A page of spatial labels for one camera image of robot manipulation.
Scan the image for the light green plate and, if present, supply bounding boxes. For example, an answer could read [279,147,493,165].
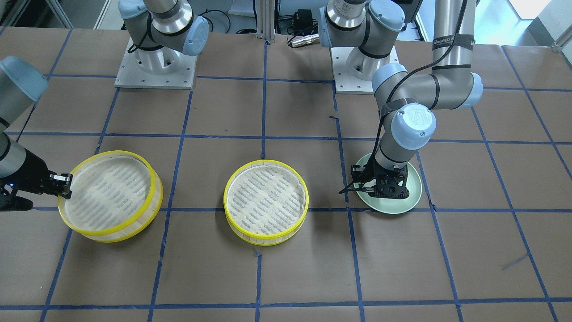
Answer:
[355,152,423,214]

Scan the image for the yellow steamer basket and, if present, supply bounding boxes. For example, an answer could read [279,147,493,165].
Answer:
[58,150,164,243]
[223,159,309,246]

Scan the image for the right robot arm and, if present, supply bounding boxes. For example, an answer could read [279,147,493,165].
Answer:
[1,0,210,212]

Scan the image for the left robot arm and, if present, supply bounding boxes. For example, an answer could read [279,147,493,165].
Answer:
[318,0,484,199]

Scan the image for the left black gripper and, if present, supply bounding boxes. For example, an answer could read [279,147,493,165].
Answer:
[339,161,409,199]

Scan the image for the black power adapter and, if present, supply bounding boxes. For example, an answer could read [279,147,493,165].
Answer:
[292,9,313,31]

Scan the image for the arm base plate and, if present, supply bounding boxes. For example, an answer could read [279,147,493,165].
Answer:
[330,47,399,94]
[114,47,198,89]

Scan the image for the aluminium frame post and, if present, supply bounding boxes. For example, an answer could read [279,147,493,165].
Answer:
[254,0,278,43]

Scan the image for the silver cylindrical connector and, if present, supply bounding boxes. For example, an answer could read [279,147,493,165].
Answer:
[287,34,320,48]

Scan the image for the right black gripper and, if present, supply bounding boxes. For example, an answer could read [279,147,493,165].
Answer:
[0,149,73,212]

